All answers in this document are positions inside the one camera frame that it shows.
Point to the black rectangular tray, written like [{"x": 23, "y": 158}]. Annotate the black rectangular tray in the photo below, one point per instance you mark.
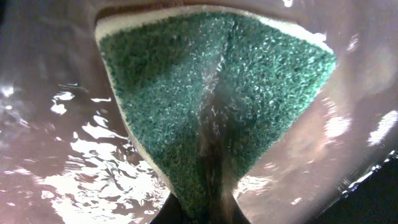
[{"x": 65, "y": 156}]

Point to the green scrubbing sponge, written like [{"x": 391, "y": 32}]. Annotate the green scrubbing sponge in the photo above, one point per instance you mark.
[{"x": 204, "y": 91}]

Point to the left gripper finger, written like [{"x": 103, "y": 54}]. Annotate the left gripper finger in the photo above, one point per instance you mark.
[{"x": 172, "y": 213}]

